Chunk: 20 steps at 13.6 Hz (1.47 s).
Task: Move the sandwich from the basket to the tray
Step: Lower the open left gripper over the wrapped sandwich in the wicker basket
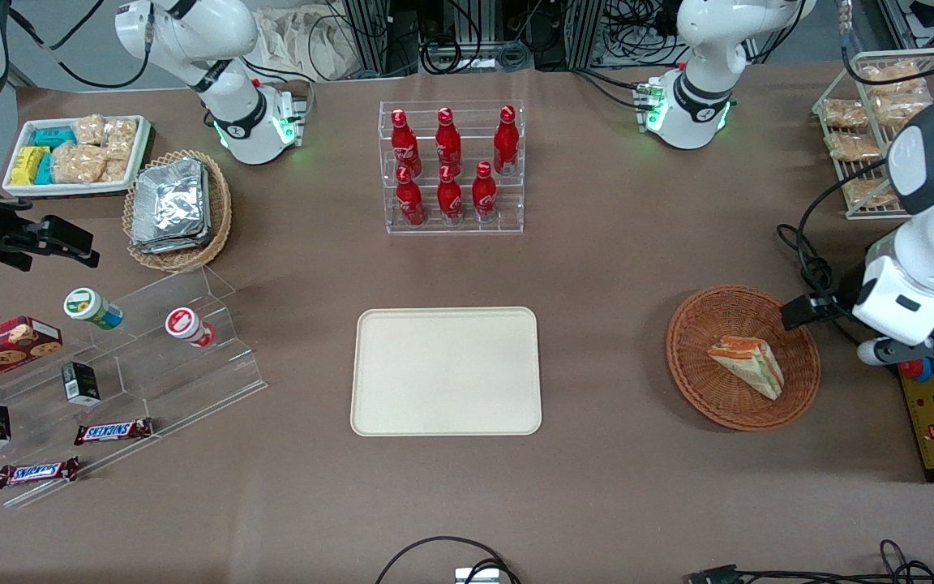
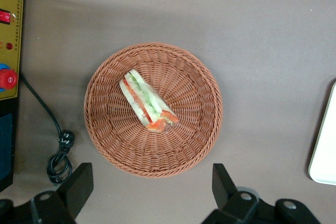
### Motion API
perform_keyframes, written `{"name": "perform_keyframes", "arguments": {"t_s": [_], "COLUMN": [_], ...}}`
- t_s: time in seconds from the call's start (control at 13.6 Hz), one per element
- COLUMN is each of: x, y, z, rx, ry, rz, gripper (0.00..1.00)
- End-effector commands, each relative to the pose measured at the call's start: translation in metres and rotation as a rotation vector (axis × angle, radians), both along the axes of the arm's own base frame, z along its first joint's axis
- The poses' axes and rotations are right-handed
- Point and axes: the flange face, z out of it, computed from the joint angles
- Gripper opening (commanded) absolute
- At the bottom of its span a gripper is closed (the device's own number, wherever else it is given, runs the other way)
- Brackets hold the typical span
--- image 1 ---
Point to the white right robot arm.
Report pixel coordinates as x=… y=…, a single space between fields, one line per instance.
x=191 y=32

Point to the white rectangular snack tray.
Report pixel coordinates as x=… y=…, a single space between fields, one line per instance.
x=21 y=134

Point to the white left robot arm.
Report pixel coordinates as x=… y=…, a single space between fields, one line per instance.
x=933 y=235

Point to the yellow snack packet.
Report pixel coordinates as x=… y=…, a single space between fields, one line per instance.
x=25 y=165

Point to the silver foil pack stack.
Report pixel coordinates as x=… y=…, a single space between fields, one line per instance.
x=169 y=207

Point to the clear acrylic step display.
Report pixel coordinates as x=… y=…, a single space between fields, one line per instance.
x=167 y=381

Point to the grey metal gripper mount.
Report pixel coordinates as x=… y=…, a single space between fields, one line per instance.
x=933 y=345

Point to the oval wicker basket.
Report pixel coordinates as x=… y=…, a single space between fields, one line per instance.
x=220 y=211

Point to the beige plastic tray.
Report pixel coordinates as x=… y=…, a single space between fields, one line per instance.
x=446 y=371

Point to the plastic-wrapped triangle sandwich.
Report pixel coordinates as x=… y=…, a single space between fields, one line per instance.
x=749 y=363

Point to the round brown wicker basket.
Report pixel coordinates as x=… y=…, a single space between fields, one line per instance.
x=698 y=365

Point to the small white device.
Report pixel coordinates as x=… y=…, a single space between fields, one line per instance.
x=477 y=576

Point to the clear acrylic bottle rack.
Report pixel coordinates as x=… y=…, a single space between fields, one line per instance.
x=467 y=231

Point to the green-lidded cup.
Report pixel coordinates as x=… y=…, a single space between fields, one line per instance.
x=87 y=307

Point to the clear rice cracker bag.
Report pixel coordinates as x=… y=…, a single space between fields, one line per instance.
x=122 y=138
x=88 y=130
x=116 y=170
x=78 y=165

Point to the red-lidded cup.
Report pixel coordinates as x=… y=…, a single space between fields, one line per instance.
x=185 y=324

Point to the teal snack packet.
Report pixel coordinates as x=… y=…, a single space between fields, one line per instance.
x=44 y=169
x=53 y=137

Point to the snickers bar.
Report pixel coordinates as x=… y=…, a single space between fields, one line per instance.
x=113 y=431
x=37 y=473

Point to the bagged bread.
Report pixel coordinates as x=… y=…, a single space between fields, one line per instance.
x=891 y=77
x=844 y=113
x=901 y=109
x=868 y=193
x=854 y=147

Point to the red emergency stop button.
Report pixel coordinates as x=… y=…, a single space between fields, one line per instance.
x=916 y=369

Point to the beige cloth bag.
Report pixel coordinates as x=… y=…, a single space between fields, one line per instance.
x=305 y=40

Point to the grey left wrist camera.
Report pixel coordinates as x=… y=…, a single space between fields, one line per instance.
x=875 y=352

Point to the red cola bottle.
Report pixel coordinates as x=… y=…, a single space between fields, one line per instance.
x=484 y=195
x=410 y=201
x=505 y=142
x=450 y=199
x=448 y=142
x=404 y=146

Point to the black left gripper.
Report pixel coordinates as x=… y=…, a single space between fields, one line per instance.
x=843 y=289

